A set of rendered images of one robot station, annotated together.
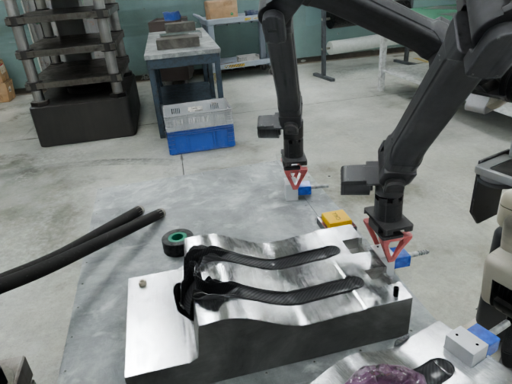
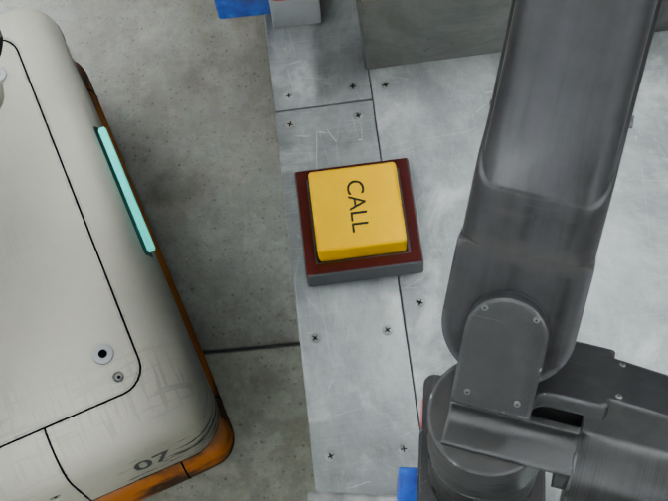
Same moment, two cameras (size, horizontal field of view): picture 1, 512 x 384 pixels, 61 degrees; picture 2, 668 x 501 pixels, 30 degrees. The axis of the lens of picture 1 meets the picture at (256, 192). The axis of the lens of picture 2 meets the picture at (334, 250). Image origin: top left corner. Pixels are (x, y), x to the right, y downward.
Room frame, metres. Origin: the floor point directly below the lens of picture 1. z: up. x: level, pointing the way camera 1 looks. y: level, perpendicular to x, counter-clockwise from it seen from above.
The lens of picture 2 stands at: (1.31, -0.14, 1.60)
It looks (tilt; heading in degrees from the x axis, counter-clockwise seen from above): 67 degrees down; 193
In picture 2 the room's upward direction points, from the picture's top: 9 degrees counter-clockwise
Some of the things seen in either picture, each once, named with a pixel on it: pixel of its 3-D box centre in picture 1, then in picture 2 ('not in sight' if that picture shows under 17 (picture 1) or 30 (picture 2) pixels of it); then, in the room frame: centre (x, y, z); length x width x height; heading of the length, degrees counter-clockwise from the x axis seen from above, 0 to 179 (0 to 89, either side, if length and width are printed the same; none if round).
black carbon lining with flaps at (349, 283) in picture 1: (265, 270); not in sight; (0.65, -0.01, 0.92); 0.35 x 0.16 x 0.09; 101
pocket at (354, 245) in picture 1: (356, 252); not in sight; (0.75, -0.20, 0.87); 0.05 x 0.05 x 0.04; 11
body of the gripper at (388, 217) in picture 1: (388, 208); not in sight; (0.78, -0.27, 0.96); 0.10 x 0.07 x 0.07; 10
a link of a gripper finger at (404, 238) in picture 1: (388, 240); not in sight; (0.76, -0.28, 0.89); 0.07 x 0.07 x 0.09; 10
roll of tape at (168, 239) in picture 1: (178, 242); not in sight; (0.93, 0.21, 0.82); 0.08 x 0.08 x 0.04
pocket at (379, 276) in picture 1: (381, 283); not in sight; (0.64, -0.22, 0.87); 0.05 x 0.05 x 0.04; 11
